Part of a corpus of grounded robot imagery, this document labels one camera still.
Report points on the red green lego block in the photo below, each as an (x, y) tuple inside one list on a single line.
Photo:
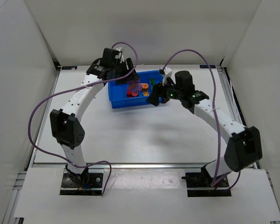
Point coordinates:
[(132, 94)]

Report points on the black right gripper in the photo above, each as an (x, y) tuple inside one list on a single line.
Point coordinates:
[(163, 92)]

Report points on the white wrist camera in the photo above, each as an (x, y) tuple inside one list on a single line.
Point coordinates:
[(119, 56), (165, 72)]

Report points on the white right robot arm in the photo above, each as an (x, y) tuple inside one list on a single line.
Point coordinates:
[(243, 143)]

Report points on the blue plastic sorting tray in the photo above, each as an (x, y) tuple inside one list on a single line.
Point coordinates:
[(117, 93)]

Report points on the aluminium frame rail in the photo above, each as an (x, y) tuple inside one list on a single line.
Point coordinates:
[(106, 165)]

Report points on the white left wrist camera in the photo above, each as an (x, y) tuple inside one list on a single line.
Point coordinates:
[(119, 56)]

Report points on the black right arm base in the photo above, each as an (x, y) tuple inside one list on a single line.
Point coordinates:
[(199, 185)]

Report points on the orange round lego piece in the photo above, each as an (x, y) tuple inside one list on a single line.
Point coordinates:
[(145, 87)]

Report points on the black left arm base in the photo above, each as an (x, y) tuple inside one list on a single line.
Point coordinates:
[(91, 186)]

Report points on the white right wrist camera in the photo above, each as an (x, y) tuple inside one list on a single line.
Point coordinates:
[(165, 72)]

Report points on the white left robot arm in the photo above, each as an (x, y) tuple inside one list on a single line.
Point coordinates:
[(66, 122)]

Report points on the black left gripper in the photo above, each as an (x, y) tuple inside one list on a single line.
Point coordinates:
[(127, 76)]

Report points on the purple round lego piece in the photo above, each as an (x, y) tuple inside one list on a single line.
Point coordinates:
[(133, 86)]

